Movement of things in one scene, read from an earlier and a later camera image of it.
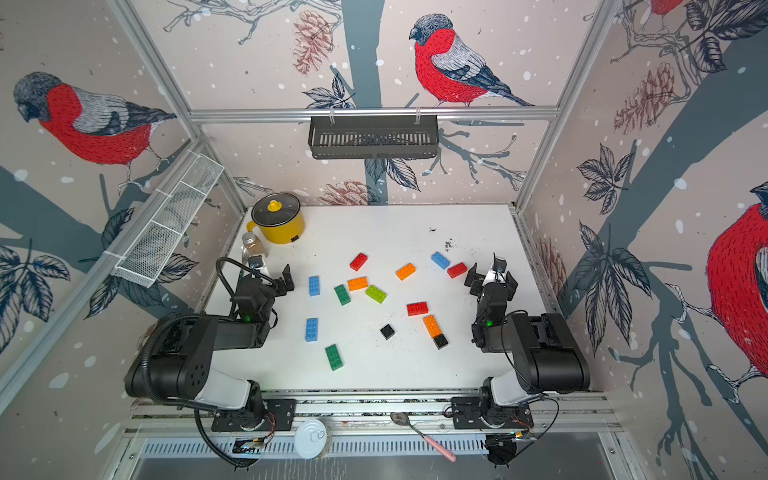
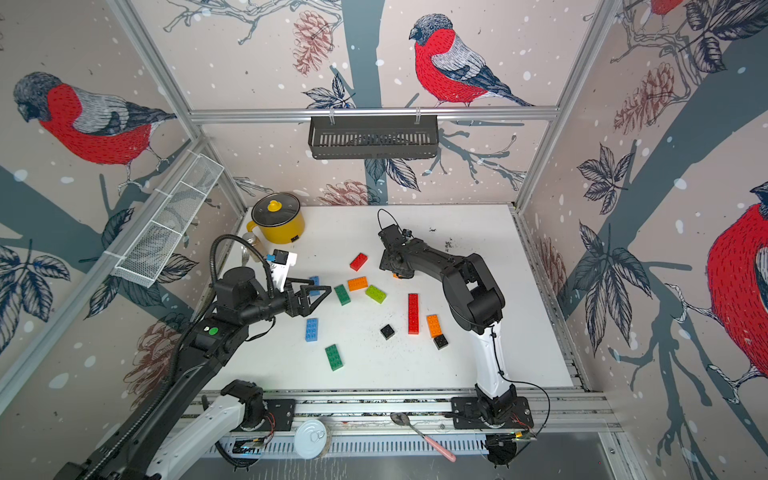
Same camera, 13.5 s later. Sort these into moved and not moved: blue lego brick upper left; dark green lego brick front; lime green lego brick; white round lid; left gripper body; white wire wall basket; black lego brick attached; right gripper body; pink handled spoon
Moved: right gripper body; left gripper body
Not moved: lime green lego brick; blue lego brick upper left; black lego brick attached; white wire wall basket; pink handled spoon; dark green lego brick front; white round lid
